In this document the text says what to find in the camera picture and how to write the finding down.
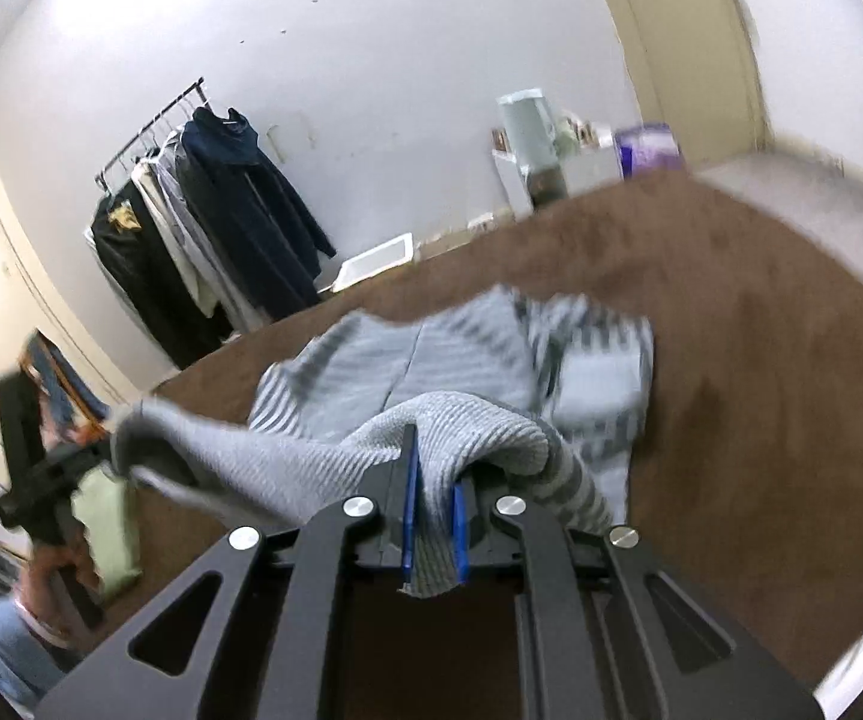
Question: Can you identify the wooden chair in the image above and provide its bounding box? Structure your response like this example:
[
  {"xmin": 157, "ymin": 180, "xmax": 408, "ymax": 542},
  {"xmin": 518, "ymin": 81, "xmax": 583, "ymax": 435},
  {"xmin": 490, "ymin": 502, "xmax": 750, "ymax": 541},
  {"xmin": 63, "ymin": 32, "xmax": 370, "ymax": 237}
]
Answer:
[{"xmin": 19, "ymin": 330, "xmax": 116, "ymax": 445}]

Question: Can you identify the grey striped hoodie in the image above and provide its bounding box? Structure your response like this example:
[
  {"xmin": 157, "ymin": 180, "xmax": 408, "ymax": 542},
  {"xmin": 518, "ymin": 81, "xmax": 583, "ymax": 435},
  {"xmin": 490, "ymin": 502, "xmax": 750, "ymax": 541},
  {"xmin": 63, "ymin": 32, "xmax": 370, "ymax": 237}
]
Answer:
[{"xmin": 110, "ymin": 283, "xmax": 658, "ymax": 601}]

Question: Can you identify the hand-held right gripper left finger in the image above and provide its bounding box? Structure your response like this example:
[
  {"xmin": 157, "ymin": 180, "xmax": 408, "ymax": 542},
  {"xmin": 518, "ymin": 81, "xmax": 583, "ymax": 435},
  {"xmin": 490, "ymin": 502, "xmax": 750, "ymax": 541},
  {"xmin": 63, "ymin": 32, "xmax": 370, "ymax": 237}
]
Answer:
[{"xmin": 32, "ymin": 424, "xmax": 424, "ymax": 720}]

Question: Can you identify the white small cabinet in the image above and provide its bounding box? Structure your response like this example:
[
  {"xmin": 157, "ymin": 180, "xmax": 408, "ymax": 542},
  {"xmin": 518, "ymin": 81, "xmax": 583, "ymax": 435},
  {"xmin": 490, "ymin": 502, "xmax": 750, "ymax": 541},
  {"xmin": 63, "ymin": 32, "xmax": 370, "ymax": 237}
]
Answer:
[{"xmin": 492, "ymin": 150, "xmax": 545, "ymax": 223}]

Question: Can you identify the metal clothes rack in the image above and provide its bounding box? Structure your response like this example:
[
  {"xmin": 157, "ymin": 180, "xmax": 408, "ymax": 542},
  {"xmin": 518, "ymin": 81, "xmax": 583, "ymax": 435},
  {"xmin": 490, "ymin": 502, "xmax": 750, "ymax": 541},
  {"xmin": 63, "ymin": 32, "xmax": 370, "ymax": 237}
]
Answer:
[{"xmin": 94, "ymin": 77, "xmax": 212, "ymax": 200}]

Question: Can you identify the light grey hanging shirt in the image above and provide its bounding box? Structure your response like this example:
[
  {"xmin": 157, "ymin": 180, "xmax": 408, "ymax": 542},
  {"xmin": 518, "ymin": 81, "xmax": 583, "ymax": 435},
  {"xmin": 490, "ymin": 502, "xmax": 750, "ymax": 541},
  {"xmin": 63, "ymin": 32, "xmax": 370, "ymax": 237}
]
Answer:
[{"xmin": 152, "ymin": 131, "xmax": 269, "ymax": 332}]

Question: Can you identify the cream hanging garment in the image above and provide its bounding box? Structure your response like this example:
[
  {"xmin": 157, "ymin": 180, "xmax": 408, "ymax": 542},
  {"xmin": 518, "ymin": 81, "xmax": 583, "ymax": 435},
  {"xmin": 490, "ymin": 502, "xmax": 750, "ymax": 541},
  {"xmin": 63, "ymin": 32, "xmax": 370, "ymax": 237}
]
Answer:
[{"xmin": 131, "ymin": 163, "xmax": 221, "ymax": 317}]

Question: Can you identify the purple package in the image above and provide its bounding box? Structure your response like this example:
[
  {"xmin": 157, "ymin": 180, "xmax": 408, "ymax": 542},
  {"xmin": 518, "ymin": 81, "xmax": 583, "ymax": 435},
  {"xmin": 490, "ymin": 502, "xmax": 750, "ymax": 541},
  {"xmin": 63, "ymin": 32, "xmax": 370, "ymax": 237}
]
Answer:
[{"xmin": 615, "ymin": 123, "xmax": 682, "ymax": 180}]

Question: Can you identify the person's left hand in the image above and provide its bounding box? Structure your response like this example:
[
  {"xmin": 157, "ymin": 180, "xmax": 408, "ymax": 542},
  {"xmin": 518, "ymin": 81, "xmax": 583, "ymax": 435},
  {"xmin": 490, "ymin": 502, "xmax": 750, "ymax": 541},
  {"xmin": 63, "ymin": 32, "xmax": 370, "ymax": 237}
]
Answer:
[{"xmin": 25, "ymin": 536, "xmax": 103, "ymax": 627}]

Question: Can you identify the white storage bin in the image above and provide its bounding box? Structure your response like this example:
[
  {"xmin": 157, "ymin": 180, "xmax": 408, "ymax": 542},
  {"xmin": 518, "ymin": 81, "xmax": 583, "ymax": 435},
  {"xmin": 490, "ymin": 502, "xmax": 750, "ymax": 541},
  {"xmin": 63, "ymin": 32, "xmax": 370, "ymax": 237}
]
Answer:
[{"xmin": 332, "ymin": 233, "xmax": 412, "ymax": 294}]

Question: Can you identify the navy hanging jacket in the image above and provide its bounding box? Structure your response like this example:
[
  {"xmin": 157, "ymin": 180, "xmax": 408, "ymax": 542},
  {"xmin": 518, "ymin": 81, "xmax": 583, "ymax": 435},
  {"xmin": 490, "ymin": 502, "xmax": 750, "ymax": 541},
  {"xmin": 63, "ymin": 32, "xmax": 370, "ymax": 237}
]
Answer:
[{"xmin": 176, "ymin": 106, "xmax": 338, "ymax": 317}]

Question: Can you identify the white electric kettle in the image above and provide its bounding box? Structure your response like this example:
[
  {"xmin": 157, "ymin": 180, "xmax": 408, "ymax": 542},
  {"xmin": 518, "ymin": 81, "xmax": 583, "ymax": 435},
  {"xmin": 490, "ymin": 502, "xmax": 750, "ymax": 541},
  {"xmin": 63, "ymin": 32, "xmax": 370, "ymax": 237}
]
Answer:
[{"xmin": 496, "ymin": 90, "xmax": 562, "ymax": 175}]

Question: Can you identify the cream door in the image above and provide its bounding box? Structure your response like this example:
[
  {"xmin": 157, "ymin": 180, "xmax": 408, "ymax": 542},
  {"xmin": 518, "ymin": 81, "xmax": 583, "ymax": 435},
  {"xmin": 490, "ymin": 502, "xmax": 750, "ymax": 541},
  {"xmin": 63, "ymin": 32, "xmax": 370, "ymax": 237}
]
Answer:
[
  {"xmin": 0, "ymin": 124, "xmax": 143, "ymax": 410},
  {"xmin": 585, "ymin": 0, "xmax": 772, "ymax": 170}
]

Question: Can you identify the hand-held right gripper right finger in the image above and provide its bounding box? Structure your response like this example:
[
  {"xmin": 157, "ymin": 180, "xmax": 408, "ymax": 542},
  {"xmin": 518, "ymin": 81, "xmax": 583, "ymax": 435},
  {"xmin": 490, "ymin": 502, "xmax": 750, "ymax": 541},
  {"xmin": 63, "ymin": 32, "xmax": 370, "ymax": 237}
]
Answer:
[{"xmin": 450, "ymin": 465, "xmax": 826, "ymax": 720}]

